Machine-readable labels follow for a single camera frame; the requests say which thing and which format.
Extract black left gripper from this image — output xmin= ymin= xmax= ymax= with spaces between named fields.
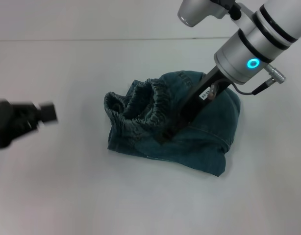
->
xmin=0 ymin=98 xmax=59 ymax=151

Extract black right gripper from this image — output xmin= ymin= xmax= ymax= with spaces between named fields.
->
xmin=162 ymin=64 xmax=234 ymax=145

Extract blue denim shorts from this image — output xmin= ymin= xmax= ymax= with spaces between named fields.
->
xmin=103 ymin=70 xmax=242 ymax=178

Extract silver round gripper plug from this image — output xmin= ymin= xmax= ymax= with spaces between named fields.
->
xmin=208 ymin=84 xmax=219 ymax=100

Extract thin dark right arm cable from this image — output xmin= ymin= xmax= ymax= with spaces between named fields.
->
xmin=231 ymin=63 xmax=287 ymax=96

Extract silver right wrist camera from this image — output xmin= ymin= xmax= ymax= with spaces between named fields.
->
xmin=177 ymin=0 xmax=236 ymax=28

